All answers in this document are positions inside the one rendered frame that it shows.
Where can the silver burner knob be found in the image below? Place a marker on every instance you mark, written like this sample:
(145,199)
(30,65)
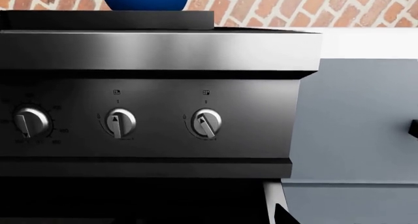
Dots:
(125,120)
(212,120)

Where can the stainless steel stove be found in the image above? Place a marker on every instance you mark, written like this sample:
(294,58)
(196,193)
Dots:
(170,48)

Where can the black burner grate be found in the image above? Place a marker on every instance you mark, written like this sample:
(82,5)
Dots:
(107,19)

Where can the black oven door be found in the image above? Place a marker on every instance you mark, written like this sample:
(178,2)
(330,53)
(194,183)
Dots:
(130,199)

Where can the silver oven temperature knob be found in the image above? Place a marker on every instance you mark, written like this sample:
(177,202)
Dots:
(34,121)

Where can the grey cabinet door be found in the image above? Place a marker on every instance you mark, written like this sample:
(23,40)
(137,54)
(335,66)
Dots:
(356,205)

